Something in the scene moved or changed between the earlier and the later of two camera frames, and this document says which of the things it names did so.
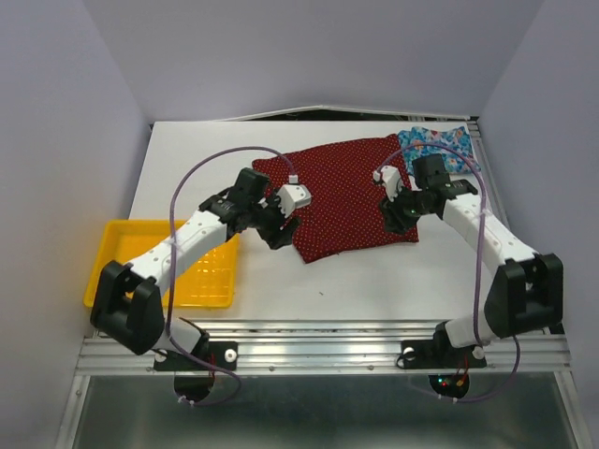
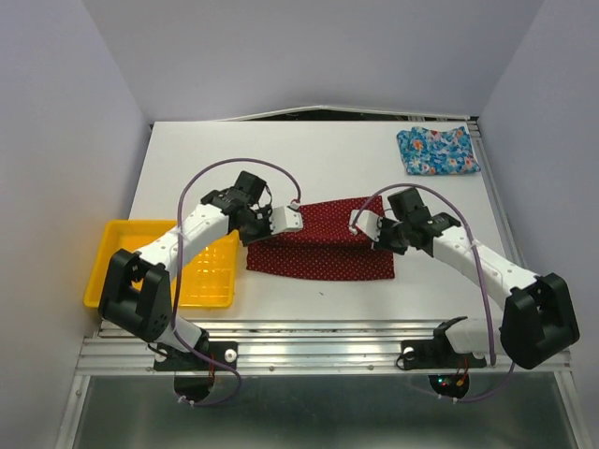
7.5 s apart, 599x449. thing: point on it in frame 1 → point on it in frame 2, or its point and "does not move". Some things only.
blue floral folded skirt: (452, 143) does not move
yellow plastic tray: (209, 281) does not move
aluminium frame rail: (331, 347) does not move
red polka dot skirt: (344, 213) → (324, 247)
